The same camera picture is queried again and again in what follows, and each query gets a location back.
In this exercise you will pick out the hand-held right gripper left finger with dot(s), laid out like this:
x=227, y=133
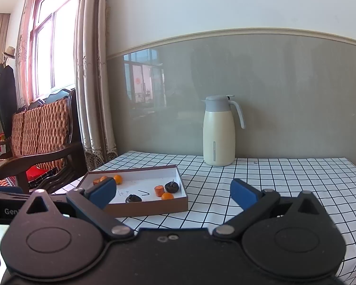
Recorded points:
x=102, y=190

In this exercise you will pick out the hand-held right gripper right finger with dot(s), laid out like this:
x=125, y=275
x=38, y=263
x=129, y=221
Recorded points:
x=243, y=194

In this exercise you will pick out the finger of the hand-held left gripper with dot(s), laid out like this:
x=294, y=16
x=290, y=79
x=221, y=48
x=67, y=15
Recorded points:
x=9, y=189

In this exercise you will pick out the dark brown fruit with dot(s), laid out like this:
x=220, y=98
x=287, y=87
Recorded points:
x=171, y=187
x=133, y=198

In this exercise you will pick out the brown cardboard box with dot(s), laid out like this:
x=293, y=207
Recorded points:
x=148, y=178

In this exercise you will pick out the pale orange mandarin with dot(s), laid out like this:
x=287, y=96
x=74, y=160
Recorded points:
x=158, y=190

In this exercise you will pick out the small orange fruit piece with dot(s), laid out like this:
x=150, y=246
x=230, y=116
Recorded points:
x=96, y=181

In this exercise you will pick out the red cloth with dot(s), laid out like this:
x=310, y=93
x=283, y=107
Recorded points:
x=38, y=172

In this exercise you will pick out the black white checked tablecloth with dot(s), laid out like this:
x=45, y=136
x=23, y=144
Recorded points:
x=284, y=190

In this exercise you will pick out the cream thermos jug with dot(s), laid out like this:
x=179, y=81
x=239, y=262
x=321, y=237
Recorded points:
x=218, y=136

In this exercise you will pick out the wooden armchair woven cushion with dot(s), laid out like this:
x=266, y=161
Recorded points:
x=41, y=124

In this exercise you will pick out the dark hanging coat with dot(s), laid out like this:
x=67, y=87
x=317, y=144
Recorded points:
x=1, y=95

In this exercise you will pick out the beige lace curtain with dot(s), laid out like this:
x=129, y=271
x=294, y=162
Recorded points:
x=92, y=80

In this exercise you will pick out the straw hat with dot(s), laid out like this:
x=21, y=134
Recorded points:
x=9, y=52

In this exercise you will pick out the beige window curtain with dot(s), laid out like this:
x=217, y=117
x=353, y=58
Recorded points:
x=25, y=50

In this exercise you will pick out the wooden framed window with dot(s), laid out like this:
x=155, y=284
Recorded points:
x=62, y=50

